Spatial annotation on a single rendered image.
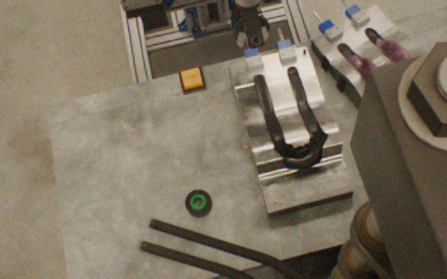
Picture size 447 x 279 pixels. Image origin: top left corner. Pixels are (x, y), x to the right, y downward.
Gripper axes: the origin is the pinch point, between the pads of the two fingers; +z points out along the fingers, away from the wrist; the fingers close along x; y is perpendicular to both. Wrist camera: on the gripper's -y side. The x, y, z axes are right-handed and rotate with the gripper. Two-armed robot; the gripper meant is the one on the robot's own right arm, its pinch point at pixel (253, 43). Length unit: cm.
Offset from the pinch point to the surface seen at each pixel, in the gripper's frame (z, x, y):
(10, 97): 101, 114, 68
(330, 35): 12.7, -26.6, 3.8
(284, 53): 9.2, -9.8, -0.5
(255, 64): 9.2, 0.0, -1.7
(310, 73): 12.2, -16.1, -8.2
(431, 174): -100, -1, -81
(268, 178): 14.9, 5.4, -37.8
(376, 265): -52, -3, -81
